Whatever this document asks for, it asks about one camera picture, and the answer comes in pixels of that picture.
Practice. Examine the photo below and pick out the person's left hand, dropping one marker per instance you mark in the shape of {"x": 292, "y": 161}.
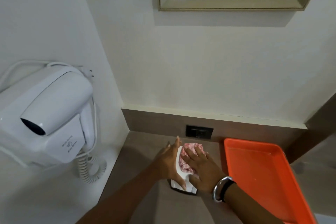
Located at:
{"x": 165, "y": 164}

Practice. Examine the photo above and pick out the person's right hand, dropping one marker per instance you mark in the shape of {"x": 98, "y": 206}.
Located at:
{"x": 207, "y": 172}

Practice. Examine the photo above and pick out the person's left thumb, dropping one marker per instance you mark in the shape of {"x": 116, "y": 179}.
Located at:
{"x": 180, "y": 181}

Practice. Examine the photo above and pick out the person's right thumb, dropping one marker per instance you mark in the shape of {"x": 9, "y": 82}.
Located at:
{"x": 194, "y": 179}

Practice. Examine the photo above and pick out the person's right middle finger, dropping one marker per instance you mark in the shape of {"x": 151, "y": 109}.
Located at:
{"x": 200, "y": 152}

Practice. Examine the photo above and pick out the white plastic box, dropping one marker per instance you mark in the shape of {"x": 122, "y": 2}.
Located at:
{"x": 179, "y": 172}

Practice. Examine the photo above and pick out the red checked cloth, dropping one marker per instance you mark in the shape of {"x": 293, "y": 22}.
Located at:
{"x": 190, "y": 146}

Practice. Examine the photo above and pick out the person's left forearm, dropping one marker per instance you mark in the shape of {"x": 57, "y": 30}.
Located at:
{"x": 123, "y": 197}

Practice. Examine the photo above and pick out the person's right forearm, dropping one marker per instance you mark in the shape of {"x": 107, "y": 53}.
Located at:
{"x": 249, "y": 208}

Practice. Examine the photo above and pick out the silver bangle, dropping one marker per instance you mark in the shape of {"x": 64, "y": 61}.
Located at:
{"x": 217, "y": 188}

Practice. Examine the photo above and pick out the black wristband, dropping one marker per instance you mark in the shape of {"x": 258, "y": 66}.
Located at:
{"x": 226, "y": 188}

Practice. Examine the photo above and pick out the orange plastic tray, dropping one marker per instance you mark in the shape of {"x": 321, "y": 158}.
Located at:
{"x": 262, "y": 174}

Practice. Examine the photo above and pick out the white hair dryer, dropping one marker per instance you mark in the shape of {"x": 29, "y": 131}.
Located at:
{"x": 57, "y": 100}

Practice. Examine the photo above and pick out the black wall socket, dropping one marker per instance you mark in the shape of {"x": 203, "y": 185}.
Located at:
{"x": 199, "y": 132}

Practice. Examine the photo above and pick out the white hair dryer wall holder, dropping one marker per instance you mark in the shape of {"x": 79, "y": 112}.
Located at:
{"x": 65, "y": 142}

